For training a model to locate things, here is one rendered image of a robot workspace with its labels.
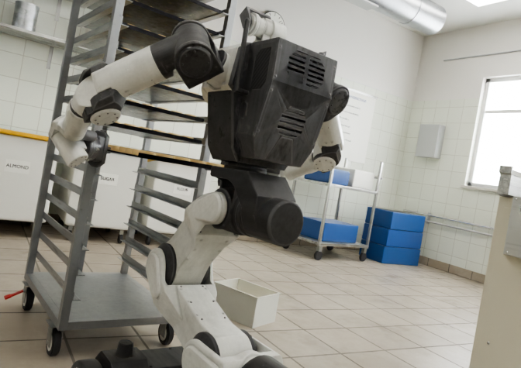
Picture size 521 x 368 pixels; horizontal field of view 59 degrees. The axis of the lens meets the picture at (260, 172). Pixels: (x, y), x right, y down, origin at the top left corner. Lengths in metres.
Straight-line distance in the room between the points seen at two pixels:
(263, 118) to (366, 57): 5.08
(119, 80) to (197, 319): 0.66
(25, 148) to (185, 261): 2.51
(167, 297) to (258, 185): 0.47
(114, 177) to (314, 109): 2.84
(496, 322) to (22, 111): 3.90
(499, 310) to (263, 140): 0.70
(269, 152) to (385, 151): 5.27
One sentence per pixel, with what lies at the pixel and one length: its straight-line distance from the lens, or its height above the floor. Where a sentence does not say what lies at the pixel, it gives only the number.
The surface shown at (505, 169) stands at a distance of 1.25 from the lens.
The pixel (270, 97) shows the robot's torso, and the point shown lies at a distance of 1.09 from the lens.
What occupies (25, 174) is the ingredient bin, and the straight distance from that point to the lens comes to 3.77.
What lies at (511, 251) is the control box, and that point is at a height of 0.71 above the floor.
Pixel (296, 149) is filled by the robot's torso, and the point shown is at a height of 0.86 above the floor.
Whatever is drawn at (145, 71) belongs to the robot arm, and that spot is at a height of 0.98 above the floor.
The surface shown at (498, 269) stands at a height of 0.66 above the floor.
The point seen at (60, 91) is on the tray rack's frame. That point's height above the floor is 0.99.
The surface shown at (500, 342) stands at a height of 0.49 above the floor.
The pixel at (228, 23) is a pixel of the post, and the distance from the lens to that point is 1.98.
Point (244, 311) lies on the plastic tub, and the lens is 2.48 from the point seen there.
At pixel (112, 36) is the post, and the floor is 1.17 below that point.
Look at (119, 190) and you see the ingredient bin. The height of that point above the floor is 0.44.
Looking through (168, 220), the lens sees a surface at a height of 0.51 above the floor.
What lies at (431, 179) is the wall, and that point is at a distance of 6.25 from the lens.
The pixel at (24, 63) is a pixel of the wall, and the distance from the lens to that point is 4.44.
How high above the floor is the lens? 0.79
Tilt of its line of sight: level
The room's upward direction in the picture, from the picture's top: 10 degrees clockwise
